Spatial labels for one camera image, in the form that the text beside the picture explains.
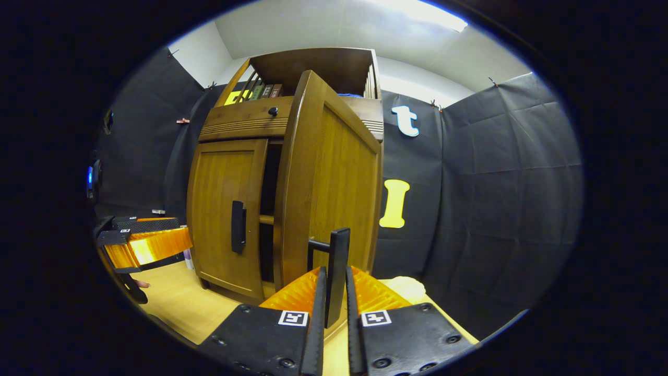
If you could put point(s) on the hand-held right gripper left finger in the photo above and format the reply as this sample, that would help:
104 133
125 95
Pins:
314 334

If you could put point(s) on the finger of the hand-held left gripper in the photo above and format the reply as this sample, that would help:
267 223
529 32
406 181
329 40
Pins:
151 225
151 248

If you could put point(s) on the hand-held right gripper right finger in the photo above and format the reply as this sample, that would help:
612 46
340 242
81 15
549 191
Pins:
355 334

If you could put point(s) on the wooden shoe cabinet door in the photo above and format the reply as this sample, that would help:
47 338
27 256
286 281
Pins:
219 177
339 177

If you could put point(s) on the wooden double-door shoe cabinet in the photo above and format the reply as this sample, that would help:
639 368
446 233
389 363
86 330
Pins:
323 62

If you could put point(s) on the wooden cabinet drawer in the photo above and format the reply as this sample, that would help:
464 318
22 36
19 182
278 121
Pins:
240 120

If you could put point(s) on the grey blue book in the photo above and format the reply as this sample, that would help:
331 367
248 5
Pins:
188 259

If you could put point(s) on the cream crumpled bag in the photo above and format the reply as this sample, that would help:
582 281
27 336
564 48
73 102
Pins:
407 289

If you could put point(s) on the device with blue light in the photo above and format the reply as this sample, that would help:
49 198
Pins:
93 180

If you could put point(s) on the wooden inner shelf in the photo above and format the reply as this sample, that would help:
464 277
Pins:
266 220

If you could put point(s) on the dark brown book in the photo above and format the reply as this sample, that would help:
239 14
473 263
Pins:
267 91

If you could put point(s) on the reddish brown book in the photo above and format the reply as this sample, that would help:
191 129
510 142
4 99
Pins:
276 90

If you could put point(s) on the black backdrop cloth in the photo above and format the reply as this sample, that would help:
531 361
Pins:
496 183

